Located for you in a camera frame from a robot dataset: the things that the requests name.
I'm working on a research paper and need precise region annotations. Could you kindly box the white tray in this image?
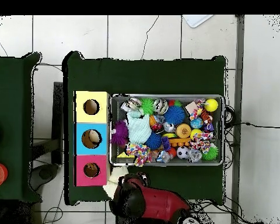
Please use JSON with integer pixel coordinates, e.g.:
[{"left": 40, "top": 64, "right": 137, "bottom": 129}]
[{"left": 182, "top": 15, "right": 214, "bottom": 29}]

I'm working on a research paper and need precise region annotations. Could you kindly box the grey rounded base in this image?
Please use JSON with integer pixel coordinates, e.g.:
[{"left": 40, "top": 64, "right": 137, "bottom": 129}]
[{"left": 29, "top": 163, "right": 60, "bottom": 191}]

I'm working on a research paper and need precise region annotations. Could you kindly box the dark green tablecloth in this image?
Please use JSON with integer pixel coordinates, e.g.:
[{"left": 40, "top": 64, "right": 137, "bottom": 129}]
[
  {"left": 62, "top": 51, "right": 226, "bottom": 206},
  {"left": 0, "top": 52, "right": 43, "bottom": 202}
]

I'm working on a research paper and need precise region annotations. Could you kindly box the crushed silver drink can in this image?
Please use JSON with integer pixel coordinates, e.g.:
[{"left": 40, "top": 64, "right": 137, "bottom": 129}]
[
  {"left": 124, "top": 97, "right": 142, "bottom": 111},
  {"left": 153, "top": 98, "right": 169, "bottom": 115}
]

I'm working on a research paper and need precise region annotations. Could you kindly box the brown teddy plush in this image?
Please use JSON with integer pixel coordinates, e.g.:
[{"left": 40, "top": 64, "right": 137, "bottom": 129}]
[{"left": 85, "top": 163, "right": 99, "bottom": 174}]

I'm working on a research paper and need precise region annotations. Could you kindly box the wooden box with three holes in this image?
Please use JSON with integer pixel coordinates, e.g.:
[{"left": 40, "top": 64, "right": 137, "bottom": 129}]
[{"left": 73, "top": 90, "right": 111, "bottom": 187}]

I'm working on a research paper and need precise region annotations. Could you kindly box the mint knitted cloth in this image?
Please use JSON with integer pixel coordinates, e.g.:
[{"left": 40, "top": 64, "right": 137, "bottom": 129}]
[{"left": 127, "top": 111, "right": 153, "bottom": 145}]

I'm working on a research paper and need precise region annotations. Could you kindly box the large blue spiky ball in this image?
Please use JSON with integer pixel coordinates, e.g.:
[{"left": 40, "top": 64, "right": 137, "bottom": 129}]
[{"left": 163, "top": 105, "right": 186, "bottom": 125}]

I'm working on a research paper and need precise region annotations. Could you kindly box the purple spiky toy creature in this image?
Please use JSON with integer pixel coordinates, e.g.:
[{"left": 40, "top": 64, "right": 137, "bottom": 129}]
[{"left": 110, "top": 120, "right": 130, "bottom": 146}]

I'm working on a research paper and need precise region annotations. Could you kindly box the yellow ball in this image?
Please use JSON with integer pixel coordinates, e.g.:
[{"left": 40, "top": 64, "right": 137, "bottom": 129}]
[{"left": 204, "top": 98, "right": 219, "bottom": 113}]

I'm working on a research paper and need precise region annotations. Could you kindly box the black upright panel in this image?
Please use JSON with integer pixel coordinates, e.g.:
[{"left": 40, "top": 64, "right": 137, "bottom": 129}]
[{"left": 51, "top": 81, "right": 64, "bottom": 165}]

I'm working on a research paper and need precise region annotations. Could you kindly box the green spiky rubber ball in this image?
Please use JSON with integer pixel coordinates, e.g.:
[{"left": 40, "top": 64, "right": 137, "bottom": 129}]
[{"left": 139, "top": 97, "right": 156, "bottom": 115}]

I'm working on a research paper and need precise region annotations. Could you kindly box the shallow wire mesh bin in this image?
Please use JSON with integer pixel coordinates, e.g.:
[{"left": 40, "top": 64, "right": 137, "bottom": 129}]
[{"left": 108, "top": 94, "right": 225, "bottom": 167}]

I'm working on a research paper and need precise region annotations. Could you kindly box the black cable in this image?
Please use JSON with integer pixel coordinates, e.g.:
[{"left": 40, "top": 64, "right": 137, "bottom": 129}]
[{"left": 223, "top": 121, "right": 280, "bottom": 130}]

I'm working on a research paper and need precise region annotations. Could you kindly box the small tiger plush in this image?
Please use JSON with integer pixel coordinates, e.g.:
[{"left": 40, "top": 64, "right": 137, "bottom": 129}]
[{"left": 200, "top": 109, "right": 213, "bottom": 125}]

